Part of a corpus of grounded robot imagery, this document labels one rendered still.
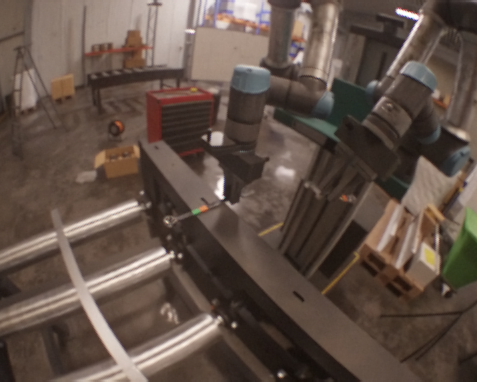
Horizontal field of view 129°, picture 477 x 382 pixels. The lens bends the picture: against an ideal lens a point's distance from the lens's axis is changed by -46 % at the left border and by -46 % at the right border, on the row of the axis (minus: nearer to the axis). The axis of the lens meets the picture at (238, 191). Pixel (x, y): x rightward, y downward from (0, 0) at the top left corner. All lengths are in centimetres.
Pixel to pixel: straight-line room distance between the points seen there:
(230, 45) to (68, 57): 716
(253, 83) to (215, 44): 444
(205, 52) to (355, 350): 482
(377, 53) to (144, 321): 202
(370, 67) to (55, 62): 1004
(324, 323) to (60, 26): 1038
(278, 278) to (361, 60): 91
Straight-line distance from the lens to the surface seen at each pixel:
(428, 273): 225
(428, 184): 353
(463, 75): 68
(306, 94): 50
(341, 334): 45
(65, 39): 1017
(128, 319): 167
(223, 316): 67
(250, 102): 41
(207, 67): 483
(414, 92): 43
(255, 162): 44
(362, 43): 102
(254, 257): 45
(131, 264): 75
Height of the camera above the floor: 153
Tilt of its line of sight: 38 degrees down
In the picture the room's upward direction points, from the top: 11 degrees clockwise
